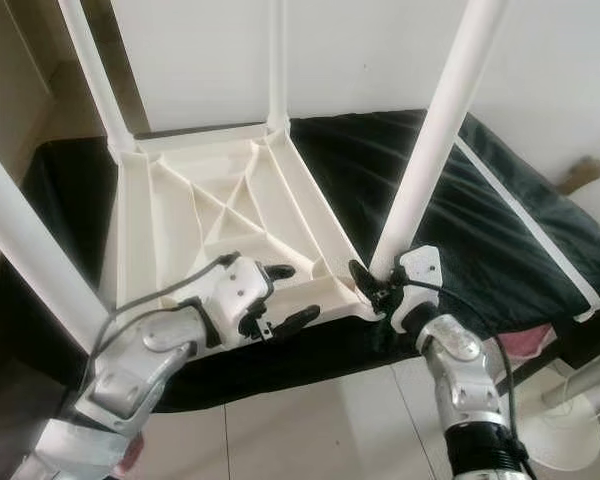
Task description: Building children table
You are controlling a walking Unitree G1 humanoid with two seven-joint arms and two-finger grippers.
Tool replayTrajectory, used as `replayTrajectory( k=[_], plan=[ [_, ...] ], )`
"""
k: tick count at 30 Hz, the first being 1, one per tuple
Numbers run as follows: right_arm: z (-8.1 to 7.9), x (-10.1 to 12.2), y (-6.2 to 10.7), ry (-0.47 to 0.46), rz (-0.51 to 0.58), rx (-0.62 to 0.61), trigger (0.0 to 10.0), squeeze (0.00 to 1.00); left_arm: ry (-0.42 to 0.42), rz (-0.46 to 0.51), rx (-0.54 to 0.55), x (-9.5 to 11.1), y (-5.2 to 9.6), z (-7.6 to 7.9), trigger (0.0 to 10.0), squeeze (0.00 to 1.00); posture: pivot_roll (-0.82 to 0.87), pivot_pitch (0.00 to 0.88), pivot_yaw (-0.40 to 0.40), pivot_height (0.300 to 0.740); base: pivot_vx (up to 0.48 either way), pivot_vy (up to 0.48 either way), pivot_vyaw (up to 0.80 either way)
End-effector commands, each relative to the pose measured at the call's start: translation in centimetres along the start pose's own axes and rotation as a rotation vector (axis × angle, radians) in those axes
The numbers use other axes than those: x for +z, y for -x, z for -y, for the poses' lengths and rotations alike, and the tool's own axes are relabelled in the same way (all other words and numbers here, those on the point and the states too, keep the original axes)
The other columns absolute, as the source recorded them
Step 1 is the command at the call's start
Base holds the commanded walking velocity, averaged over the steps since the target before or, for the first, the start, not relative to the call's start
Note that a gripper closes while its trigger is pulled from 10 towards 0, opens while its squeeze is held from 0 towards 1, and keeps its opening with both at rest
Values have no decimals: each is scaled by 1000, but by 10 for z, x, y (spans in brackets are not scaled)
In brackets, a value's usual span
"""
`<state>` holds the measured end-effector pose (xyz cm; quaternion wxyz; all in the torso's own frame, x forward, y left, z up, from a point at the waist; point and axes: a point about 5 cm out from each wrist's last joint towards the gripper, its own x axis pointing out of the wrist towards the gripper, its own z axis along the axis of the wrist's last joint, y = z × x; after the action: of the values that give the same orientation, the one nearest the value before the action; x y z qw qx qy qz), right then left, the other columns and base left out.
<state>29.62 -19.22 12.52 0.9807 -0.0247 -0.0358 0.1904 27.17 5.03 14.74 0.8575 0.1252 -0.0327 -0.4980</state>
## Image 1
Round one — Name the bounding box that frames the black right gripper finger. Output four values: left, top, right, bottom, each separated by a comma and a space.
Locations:
348, 259, 385, 307

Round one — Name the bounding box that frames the black table cloth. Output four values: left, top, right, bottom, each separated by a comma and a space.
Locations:
0, 108, 600, 421

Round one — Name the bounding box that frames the pink soft item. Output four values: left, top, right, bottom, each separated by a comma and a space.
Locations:
120, 438, 147, 473
500, 325, 559, 361

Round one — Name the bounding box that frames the long white flat strip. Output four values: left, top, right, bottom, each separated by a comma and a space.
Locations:
455, 135, 600, 323

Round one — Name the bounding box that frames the small brown object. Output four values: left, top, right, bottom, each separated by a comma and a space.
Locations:
560, 158, 600, 195

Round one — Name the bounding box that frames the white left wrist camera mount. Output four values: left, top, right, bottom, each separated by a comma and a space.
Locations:
208, 254, 277, 343

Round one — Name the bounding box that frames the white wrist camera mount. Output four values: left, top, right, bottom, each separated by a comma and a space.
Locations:
390, 245, 444, 333
208, 254, 277, 343

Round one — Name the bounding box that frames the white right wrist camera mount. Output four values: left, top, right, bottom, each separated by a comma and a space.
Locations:
390, 245, 444, 333

